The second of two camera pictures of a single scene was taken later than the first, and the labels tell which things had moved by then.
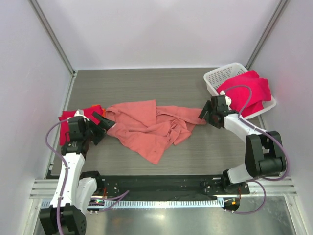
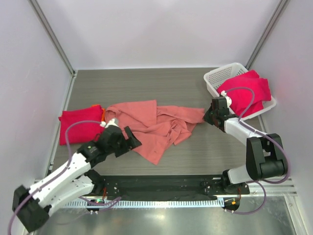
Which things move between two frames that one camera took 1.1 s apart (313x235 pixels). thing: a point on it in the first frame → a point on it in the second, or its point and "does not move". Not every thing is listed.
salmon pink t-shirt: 150,129 does not move
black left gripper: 100,131 → 134,142
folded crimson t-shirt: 64,127 does not move
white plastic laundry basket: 212,77 does not move
